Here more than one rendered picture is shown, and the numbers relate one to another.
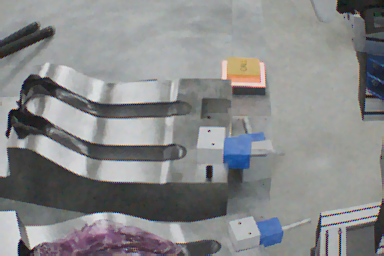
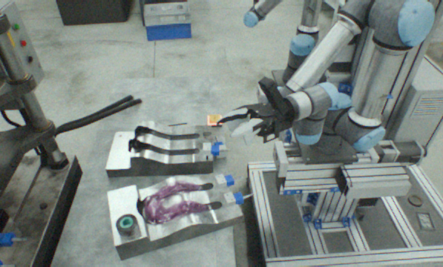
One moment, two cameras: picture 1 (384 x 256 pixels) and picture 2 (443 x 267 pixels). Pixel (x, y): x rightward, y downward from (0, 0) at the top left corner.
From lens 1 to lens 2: 36 cm
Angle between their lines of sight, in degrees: 9
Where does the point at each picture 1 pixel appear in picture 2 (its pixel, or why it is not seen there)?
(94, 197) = (169, 169)
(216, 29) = (204, 101)
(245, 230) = (220, 179)
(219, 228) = (211, 177)
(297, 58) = (232, 96)
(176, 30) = (191, 103)
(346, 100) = not seen: hidden behind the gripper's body
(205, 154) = (205, 151)
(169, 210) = (195, 170)
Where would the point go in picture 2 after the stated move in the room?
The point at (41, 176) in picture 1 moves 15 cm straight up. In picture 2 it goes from (147, 165) to (142, 141)
